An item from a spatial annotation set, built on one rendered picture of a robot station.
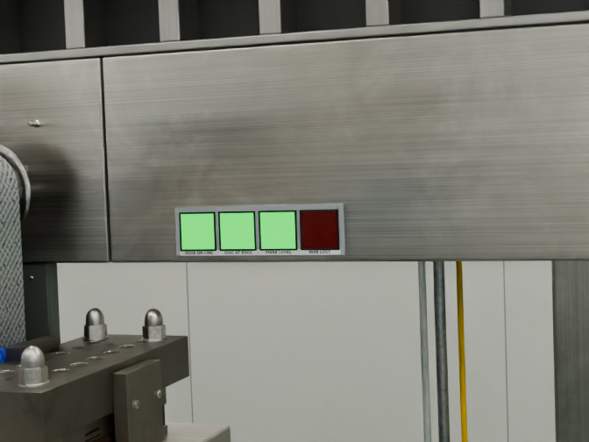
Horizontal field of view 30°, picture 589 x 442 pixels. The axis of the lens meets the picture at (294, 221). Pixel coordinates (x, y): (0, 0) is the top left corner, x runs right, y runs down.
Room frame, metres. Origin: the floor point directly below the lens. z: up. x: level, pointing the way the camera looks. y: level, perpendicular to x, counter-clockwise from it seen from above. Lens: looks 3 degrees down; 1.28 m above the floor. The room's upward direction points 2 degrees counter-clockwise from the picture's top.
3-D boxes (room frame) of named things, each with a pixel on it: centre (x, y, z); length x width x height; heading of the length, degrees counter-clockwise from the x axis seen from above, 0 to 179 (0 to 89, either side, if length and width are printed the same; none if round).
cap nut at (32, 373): (1.27, 0.31, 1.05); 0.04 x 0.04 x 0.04
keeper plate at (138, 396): (1.42, 0.21, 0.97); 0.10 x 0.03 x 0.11; 161
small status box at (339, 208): (1.52, 0.05, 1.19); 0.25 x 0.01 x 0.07; 71
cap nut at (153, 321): (1.57, 0.21, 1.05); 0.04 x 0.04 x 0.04
